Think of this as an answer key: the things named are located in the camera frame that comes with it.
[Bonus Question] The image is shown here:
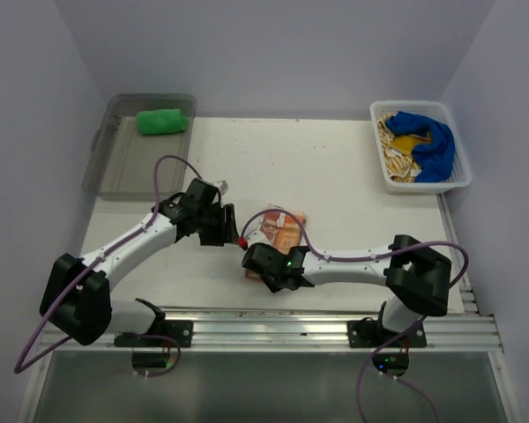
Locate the yellow striped cloth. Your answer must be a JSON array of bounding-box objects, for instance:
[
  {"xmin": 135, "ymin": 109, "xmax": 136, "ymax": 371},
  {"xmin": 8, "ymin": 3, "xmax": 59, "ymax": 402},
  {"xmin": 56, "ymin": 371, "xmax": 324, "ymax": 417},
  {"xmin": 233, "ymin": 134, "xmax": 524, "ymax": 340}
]
[{"xmin": 376, "ymin": 114, "xmax": 432, "ymax": 183}]

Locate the aluminium mounting rail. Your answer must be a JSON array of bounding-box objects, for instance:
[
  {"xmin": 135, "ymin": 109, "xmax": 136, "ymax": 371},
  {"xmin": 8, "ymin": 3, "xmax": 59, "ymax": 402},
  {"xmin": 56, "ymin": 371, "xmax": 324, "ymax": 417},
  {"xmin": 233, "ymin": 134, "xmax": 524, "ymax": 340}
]
[{"xmin": 39, "ymin": 308, "xmax": 503, "ymax": 353}]

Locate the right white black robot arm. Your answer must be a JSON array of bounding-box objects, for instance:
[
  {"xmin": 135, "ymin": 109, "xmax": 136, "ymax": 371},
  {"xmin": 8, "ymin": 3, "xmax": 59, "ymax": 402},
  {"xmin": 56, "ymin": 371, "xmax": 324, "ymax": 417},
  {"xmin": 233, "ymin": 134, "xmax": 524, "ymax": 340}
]
[{"xmin": 242, "ymin": 235, "xmax": 451, "ymax": 346}]

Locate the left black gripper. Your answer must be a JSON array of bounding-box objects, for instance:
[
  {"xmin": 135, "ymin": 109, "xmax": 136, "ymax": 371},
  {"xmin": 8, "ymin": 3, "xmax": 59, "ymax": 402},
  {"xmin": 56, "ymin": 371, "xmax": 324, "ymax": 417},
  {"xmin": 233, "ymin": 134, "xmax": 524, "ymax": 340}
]
[{"xmin": 196, "ymin": 203, "xmax": 239, "ymax": 246}]

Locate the printed patterned towel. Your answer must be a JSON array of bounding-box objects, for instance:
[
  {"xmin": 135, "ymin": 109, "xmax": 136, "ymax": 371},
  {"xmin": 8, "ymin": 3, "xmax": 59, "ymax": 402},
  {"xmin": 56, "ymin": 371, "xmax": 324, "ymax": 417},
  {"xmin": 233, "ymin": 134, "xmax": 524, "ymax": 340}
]
[{"xmin": 244, "ymin": 203, "xmax": 309, "ymax": 281}]

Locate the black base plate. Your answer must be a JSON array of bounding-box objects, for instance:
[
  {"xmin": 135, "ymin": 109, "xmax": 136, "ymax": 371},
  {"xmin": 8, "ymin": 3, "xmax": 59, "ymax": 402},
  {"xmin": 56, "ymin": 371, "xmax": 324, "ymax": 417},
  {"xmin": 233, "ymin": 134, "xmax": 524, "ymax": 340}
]
[
  {"xmin": 114, "ymin": 320, "xmax": 194, "ymax": 348},
  {"xmin": 346, "ymin": 317, "xmax": 428, "ymax": 349}
]

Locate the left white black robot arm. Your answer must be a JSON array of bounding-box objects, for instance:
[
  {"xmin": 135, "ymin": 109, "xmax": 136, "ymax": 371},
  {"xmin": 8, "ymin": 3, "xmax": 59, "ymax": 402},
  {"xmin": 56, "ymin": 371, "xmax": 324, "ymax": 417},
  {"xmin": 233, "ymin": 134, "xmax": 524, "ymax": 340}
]
[{"xmin": 40, "ymin": 178, "xmax": 238, "ymax": 346}]

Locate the blue cloth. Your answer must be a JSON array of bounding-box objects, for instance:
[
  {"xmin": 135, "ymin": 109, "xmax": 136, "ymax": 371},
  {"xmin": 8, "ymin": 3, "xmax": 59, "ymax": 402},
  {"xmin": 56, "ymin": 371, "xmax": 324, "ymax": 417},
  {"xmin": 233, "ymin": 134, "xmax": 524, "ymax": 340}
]
[{"xmin": 385, "ymin": 111, "xmax": 456, "ymax": 183}]

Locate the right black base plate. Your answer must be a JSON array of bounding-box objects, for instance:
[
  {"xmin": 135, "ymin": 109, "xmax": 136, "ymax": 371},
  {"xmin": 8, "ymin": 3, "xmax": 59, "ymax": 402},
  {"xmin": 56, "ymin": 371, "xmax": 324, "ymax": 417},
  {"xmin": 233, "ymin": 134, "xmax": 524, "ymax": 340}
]
[{"xmin": 346, "ymin": 317, "xmax": 428, "ymax": 349}]

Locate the white perforated plastic basket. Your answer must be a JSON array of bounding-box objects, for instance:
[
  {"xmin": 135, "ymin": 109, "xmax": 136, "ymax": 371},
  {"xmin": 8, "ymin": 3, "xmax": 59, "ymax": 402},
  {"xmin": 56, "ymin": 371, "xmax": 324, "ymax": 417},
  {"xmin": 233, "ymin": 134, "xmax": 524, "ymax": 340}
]
[{"xmin": 369, "ymin": 100, "xmax": 472, "ymax": 194}]

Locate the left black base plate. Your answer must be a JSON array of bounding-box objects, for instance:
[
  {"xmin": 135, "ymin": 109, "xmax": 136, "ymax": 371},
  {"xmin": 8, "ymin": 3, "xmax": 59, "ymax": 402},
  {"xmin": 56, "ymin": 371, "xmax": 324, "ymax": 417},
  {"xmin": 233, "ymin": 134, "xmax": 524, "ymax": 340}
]
[{"xmin": 114, "ymin": 320, "xmax": 194, "ymax": 348}]

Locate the clear grey plastic bin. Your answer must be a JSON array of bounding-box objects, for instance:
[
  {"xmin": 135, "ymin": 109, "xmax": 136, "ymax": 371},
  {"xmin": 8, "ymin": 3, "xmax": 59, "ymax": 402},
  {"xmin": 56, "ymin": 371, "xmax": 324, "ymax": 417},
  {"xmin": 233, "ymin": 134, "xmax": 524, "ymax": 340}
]
[{"xmin": 83, "ymin": 93, "xmax": 197, "ymax": 202}]

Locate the green microfiber towel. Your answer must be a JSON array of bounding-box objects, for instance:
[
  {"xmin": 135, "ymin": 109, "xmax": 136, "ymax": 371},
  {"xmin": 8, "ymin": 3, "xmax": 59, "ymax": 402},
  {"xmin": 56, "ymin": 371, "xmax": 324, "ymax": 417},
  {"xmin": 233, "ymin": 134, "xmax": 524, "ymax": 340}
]
[{"xmin": 136, "ymin": 108, "xmax": 189, "ymax": 136}]

